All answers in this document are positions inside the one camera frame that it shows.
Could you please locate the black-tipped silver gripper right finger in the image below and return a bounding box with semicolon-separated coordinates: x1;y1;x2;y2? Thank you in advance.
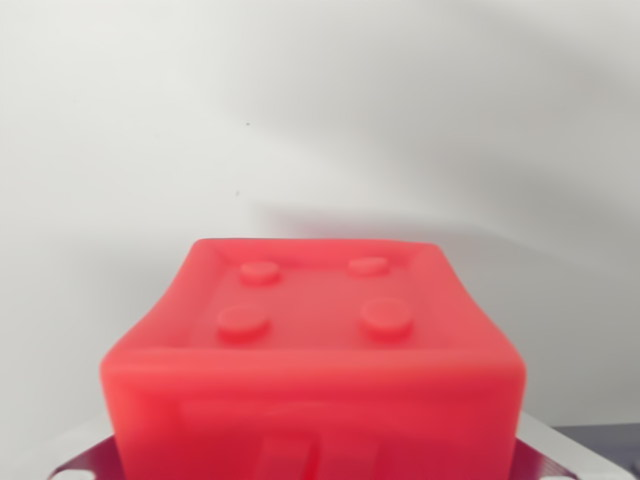
510;415;639;480

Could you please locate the black-tipped silver gripper left finger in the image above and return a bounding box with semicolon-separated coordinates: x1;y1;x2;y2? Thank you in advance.
47;433;124;480

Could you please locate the red plastic cube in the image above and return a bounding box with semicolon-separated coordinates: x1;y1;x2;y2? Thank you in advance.
98;238;528;480

